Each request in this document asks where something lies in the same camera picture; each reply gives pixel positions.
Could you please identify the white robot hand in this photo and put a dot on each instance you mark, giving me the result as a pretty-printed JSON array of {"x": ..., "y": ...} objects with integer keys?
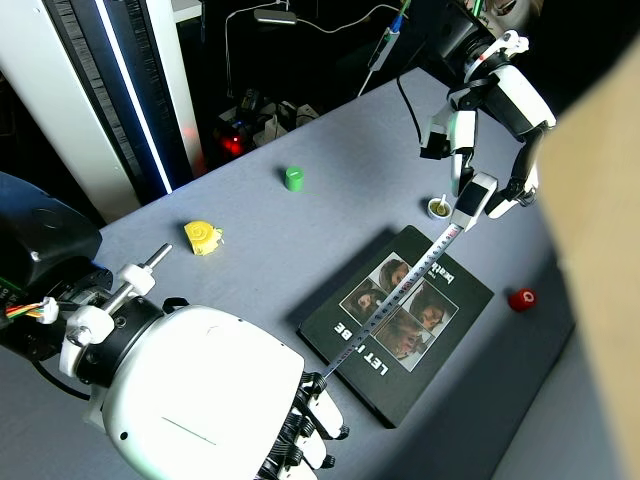
[
  {"x": 525, "y": 100},
  {"x": 200, "y": 390}
]

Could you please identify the grey and black tape measure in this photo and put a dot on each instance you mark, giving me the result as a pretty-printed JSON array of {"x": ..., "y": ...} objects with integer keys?
[{"x": 475, "y": 200}]

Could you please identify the black Let It Be album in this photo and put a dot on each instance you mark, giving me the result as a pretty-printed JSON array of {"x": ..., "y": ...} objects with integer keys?
[{"x": 465, "y": 320}]

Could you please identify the white spoon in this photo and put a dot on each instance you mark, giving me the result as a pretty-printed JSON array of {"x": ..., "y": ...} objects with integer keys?
[{"x": 443, "y": 202}]

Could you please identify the small white cup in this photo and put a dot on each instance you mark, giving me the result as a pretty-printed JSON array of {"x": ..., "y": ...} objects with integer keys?
[{"x": 434, "y": 212}]

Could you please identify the white lead with blue plug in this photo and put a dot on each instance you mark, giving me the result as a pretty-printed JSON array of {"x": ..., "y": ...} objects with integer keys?
[{"x": 382, "y": 47}]

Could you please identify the yellow snail toy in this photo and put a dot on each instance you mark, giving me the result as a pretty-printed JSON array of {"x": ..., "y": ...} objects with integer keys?
[{"x": 202, "y": 237}]

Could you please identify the tan wooden board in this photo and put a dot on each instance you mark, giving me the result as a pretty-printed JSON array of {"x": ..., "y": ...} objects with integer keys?
[{"x": 600, "y": 250}]

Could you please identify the red cylinder block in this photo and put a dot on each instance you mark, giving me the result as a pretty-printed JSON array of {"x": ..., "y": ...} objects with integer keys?
[{"x": 521, "y": 301}]

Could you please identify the green cylinder block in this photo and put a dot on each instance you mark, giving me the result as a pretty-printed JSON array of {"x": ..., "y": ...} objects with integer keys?
[{"x": 294, "y": 179}]

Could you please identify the black power strip red light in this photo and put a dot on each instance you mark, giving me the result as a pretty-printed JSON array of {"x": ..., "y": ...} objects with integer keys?
[{"x": 231, "y": 145}]

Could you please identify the grey power adapter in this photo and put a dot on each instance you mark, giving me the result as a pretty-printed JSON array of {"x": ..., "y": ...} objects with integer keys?
[{"x": 275, "y": 16}]

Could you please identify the white column with light strip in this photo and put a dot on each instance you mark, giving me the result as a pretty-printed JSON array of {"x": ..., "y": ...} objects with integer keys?
[{"x": 50, "y": 100}]

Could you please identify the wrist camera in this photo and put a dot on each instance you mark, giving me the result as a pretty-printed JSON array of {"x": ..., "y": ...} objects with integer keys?
[{"x": 434, "y": 147}]

